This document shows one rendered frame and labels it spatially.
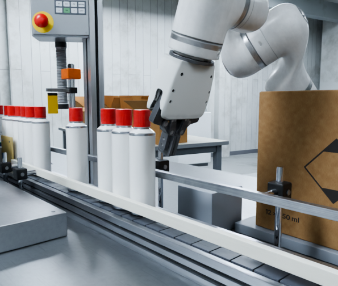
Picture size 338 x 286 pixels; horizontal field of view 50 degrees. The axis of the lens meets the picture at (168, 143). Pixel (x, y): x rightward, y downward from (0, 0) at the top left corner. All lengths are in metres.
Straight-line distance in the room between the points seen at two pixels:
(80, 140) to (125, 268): 0.38
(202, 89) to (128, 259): 0.32
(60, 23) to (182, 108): 0.63
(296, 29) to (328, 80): 7.86
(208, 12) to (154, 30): 5.90
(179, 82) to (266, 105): 0.22
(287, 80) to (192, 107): 0.46
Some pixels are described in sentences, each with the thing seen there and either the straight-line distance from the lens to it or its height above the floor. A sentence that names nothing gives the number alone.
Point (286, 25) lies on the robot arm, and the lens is 0.96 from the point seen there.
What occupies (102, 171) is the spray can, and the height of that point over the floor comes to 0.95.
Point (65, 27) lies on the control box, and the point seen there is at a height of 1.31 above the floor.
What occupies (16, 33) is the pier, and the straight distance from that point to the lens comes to 5.56.
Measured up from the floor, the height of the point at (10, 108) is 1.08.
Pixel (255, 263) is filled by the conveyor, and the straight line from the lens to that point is 0.53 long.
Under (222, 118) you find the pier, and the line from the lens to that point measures 7.03.
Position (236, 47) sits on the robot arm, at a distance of 0.96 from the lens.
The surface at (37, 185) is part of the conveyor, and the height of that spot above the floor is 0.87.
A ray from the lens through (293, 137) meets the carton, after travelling 0.69.
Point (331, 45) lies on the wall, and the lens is 8.86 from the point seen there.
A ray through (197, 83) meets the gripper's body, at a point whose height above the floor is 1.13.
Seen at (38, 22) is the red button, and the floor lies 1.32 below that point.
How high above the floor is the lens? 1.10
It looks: 7 degrees down
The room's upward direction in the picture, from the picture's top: straight up
